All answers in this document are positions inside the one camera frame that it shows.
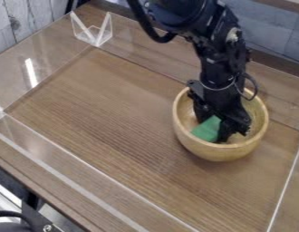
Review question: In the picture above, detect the wooden bowl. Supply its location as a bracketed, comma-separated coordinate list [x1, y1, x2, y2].
[172, 87, 269, 162]

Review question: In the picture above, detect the clear acrylic tray wall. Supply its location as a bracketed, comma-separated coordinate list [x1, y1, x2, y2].
[0, 107, 198, 232]

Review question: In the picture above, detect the clear acrylic corner bracket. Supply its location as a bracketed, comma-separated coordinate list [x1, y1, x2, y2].
[70, 12, 111, 47]

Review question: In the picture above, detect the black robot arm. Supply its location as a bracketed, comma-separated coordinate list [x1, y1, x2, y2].
[126, 0, 252, 143]

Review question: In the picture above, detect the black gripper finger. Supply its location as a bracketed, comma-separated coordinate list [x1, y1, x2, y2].
[193, 97, 214, 123]
[216, 118, 252, 143]

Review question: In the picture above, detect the black cable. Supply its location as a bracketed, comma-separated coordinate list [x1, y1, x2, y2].
[0, 208, 25, 221]

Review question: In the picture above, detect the black metal table clamp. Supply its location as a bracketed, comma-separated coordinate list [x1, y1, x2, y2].
[0, 167, 67, 232]

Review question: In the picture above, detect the green rectangular block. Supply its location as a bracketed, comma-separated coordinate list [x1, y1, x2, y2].
[190, 116, 221, 142]

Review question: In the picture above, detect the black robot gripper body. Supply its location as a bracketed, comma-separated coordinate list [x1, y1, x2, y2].
[188, 79, 250, 121]

